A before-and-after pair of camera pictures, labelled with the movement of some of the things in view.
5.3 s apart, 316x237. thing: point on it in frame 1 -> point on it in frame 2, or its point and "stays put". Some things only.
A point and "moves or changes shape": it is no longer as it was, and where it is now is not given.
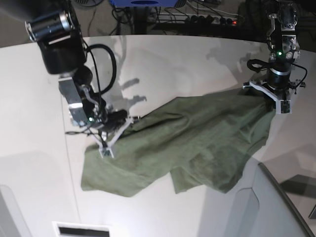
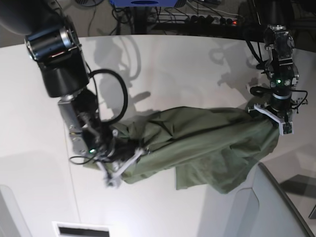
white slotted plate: x=73 y=229 stays put
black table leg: x=140 y=20 stays put
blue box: x=144 y=3 stays put
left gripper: x=112 y=120 -> x=123 y=148
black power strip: x=209 y=20 stays put
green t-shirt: x=217 y=139 moves or changes shape
